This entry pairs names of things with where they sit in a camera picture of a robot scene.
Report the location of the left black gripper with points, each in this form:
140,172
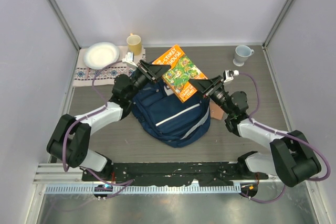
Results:
156,71

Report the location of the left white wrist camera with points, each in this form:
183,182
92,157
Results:
129,60

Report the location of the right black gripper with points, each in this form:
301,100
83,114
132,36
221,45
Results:
204,85

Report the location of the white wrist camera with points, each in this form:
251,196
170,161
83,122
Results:
229,75
129,60

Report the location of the white slotted cable duct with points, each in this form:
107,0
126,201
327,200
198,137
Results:
194,188

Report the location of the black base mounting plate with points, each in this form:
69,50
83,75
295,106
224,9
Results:
180,173

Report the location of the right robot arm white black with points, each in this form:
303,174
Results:
291,158

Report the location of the patterned cloth placemat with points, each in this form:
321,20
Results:
106,77

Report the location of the navy blue student backpack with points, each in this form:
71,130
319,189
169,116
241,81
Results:
166,118

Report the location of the light blue footed cup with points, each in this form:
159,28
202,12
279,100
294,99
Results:
242,53

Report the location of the tan leather wallet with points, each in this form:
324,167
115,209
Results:
215,111

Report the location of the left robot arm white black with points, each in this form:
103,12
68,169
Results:
70,139

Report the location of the white paper plate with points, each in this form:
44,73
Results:
100,55

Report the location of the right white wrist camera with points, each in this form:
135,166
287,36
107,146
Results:
229,75

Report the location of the yellow mug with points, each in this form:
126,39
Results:
134,44

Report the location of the pink handled fork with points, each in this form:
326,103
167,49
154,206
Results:
87,73

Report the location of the orange green treehouse book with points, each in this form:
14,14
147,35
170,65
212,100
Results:
182,69

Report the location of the aluminium frame rail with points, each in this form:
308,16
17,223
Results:
52,172

